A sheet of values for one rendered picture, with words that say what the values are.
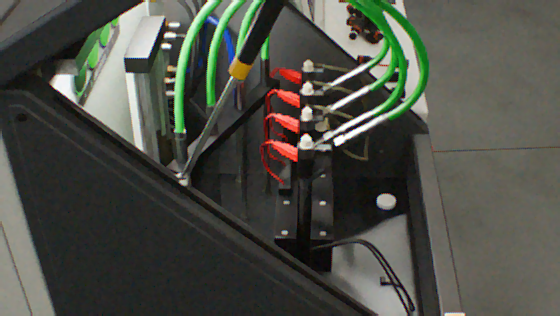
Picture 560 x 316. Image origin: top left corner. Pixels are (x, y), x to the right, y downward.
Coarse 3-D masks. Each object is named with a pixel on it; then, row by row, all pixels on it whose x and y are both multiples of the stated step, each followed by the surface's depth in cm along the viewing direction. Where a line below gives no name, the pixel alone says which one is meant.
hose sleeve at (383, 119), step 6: (384, 114) 110; (372, 120) 111; (378, 120) 111; (384, 120) 110; (390, 120) 110; (360, 126) 112; (366, 126) 111; (372, 126) 111; (378, 126) 111; (354, 132) 112; (360, 132) 112; (366, 132) 112; (372, 132) 112; (348, 138) 113; (354, 138) 112; (360, 138) 113; (348, 144) 113
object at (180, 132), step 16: (384, 0) 99; (400, 16) 100; (192, 32) 103; (416, 32) 101; (416, 48) 103; (176, 80) 108; (176, 96) 109; (416, 96) 107; (176, 112) 111; (400, 112) 109; (176, 128) 113
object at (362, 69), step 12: (384, 36) 129; (264, 48) 131; (384, 48) 130; (264, 60) 132; (372, 60) 132; (264, 72) 134; (348, 72) 134; (360, 72) 133; (264, 84) 135; (336, 84) 135
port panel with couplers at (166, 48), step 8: (152, 0) 121; (160, 0) 121; (152, 8) 124; (160, 8) 131; (168, 24) 134; (176, 24) 134; (168, 32) 131; (168, 40) 131; (168, 48) 127; (168, 56) 140; (168, 64) 141; (168, 72) 140; (168, 80) 137; (168, 88) 142; (168, 96) 133
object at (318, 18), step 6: (288, 0) 138; (294, 0) 137; (300, 0) 141; (306, 0) 151; (318, 0) 178; (300, 6) 140; (306, 6) 149; (318, 6) 175; (306, 12) 147; (318, 12) 172; (318, 18) 169; (318, 24) 167
